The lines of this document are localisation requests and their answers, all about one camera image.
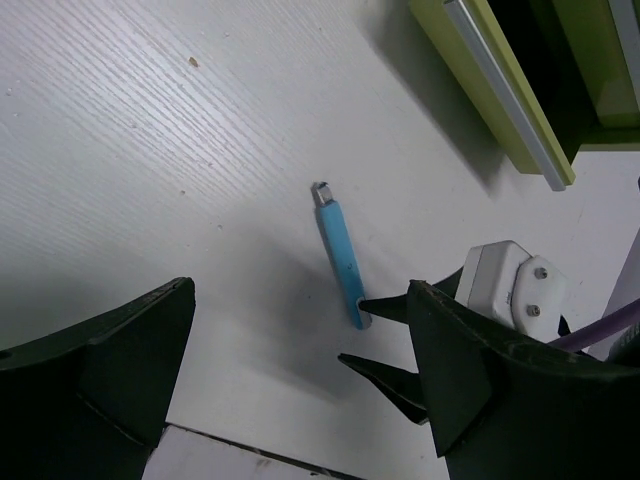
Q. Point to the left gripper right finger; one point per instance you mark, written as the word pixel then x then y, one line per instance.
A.
pixel 502 405

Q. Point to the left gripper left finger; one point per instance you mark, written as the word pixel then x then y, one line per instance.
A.
pixel 90 401

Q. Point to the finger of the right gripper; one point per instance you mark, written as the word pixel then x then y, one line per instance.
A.
pixel 402 388
pixel 395 308

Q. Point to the blue highlighter pen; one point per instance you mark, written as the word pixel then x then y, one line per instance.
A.
pixel 341 253

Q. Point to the green metal drawer chest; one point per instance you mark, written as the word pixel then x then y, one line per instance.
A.
pixel 604 39

